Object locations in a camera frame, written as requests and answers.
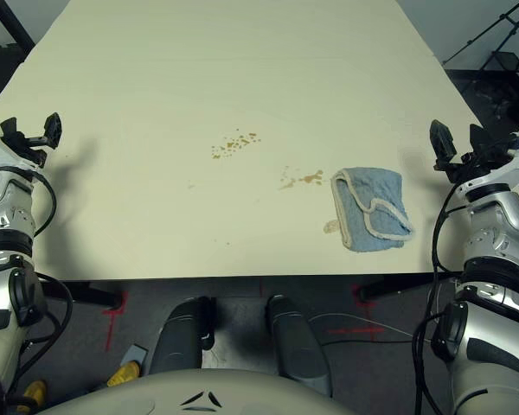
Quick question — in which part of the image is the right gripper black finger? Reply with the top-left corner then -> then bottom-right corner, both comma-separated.
428,119 -> 458,160
468,123 -> 497,153

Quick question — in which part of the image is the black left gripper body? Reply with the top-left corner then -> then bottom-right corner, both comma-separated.
2,131 -> 51,169

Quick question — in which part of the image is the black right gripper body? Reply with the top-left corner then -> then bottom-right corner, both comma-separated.
433,137 -> 518,186

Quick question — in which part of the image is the blue rag with white trim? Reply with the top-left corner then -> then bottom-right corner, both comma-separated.
330,166 -> 417,253

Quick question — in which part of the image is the black foam floor mat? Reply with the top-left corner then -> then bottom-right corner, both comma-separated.
0,42 -> 28,109

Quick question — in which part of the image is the black tripod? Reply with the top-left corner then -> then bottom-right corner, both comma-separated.
442,0 -> 519,75

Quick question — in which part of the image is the brown splash spill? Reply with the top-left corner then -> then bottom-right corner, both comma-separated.
278,164 -> 325,192

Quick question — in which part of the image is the black table foot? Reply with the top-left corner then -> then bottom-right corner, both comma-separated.
356,272 -> 462,303
37,279 -> 123,309

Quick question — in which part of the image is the scattered brown droplet spill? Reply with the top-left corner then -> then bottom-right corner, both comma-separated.
209,128 -> 261,162

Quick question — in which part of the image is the grey block on floor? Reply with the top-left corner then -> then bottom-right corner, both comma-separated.
120,343 -> 151,369

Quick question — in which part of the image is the dark grey left robot leg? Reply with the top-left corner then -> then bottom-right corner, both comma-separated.
148,296 -> 213,378

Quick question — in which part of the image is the dark grey robot leg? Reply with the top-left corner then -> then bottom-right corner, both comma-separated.
265,294 -> 334,397
148,296 -> 213,378

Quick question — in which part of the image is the yellow plastic object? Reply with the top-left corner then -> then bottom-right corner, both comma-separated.
16,379 -> 49,414
106,360 -> 142,388

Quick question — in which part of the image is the dark grey right robot leg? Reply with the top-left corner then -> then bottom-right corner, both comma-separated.
265,294 -> 334,397

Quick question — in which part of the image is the grey robot torso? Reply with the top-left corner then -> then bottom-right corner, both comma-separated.
33,367 -> 365,415

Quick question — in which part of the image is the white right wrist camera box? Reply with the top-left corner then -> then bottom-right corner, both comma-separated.
453,124 -> 519,196

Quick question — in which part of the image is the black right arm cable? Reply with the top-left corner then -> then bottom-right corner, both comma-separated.
413,183 -> 471,415

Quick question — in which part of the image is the black metal frame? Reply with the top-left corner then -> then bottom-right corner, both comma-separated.
0,0 -> 36,49

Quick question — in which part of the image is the thin white floor cable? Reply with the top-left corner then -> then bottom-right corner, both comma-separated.
306,311 -> 416,341

